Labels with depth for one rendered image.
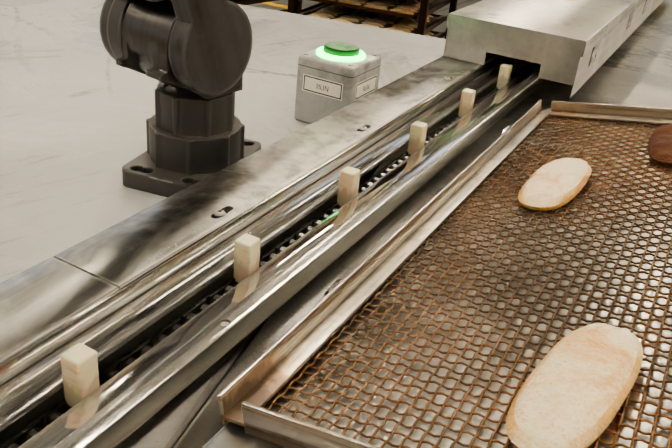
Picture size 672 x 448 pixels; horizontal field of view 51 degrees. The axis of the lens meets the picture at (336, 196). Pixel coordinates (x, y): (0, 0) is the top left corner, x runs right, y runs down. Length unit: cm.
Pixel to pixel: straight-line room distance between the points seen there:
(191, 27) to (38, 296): 23
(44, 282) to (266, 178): 20
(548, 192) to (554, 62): 45
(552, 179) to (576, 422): 26
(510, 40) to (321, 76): 28
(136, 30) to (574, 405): 43
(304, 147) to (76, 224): 20
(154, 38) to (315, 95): 26
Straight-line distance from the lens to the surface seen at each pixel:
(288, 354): 34
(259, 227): 52
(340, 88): 76
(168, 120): 63
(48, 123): 79
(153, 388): 36
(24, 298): 43
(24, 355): 40
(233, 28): 58
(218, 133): 63
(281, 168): 58
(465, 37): 96
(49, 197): 63
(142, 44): 59
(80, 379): 38
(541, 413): 29
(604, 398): 31
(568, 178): 52
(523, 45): 94
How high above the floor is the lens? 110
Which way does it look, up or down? 27 degrees down
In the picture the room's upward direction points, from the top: 6 degrees clockwise
